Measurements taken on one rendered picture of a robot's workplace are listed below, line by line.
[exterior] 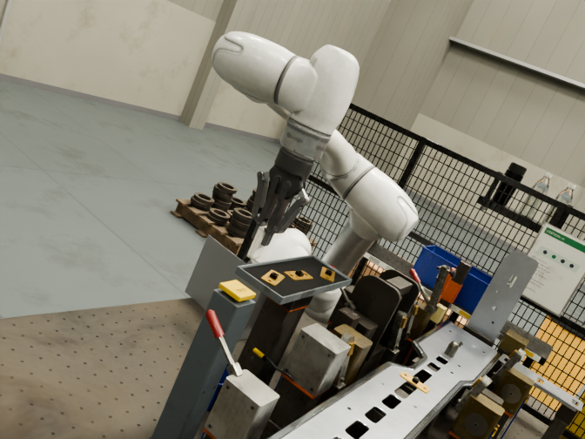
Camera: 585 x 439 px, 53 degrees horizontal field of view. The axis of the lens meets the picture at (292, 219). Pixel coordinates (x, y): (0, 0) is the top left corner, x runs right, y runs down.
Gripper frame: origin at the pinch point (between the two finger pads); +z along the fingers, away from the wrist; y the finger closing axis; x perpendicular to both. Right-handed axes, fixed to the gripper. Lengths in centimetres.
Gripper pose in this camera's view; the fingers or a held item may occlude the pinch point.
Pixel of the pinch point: (259, 242)
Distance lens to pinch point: 120.5
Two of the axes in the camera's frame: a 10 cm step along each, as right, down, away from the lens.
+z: -4.0, 8.8, 2.5
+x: 5.0, -0.2, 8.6
